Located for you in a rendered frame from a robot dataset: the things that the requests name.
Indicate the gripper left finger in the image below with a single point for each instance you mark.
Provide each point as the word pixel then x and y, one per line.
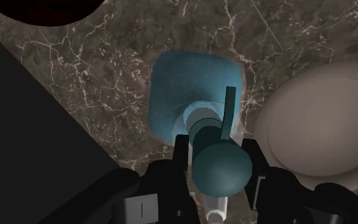
pixel 163 176

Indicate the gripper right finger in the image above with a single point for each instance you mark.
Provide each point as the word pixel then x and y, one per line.
pixel 278 192

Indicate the beige toilet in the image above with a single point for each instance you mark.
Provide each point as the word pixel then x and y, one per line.
pixel 318 124

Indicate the dark red round object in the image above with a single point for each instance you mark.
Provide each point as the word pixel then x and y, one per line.
pixel 42 11

